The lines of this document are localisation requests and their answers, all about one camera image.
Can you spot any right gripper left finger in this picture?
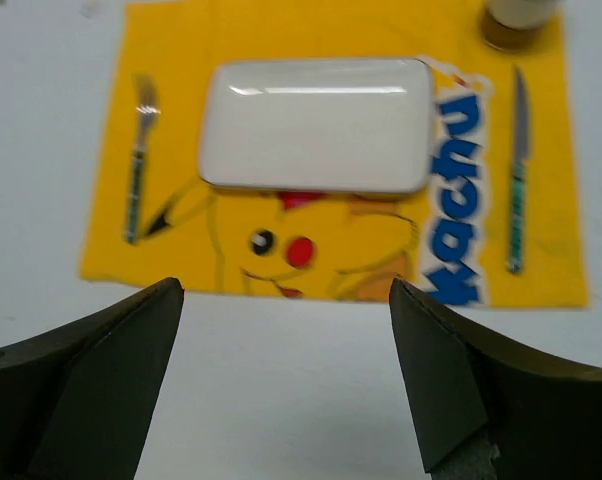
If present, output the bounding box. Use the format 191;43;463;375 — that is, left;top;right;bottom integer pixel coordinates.
0;278;184;479

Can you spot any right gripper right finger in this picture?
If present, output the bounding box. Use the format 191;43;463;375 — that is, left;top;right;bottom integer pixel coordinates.
389;279;602;479

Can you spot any fork with teal handle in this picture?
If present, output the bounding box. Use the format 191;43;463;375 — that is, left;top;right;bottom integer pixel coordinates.
124;75;161;244

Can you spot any cup with wooden base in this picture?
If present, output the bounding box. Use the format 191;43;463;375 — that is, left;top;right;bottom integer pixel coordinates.
480;0;561;51

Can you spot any white rectangular plate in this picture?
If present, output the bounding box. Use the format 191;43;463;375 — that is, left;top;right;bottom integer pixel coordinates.
197;58;435;195

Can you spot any yellow printed cloth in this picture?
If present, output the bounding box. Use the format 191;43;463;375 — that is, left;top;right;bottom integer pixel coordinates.
79;1;588;308

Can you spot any knife with teal handle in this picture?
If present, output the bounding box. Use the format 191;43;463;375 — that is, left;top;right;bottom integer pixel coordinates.
507;66;530;275

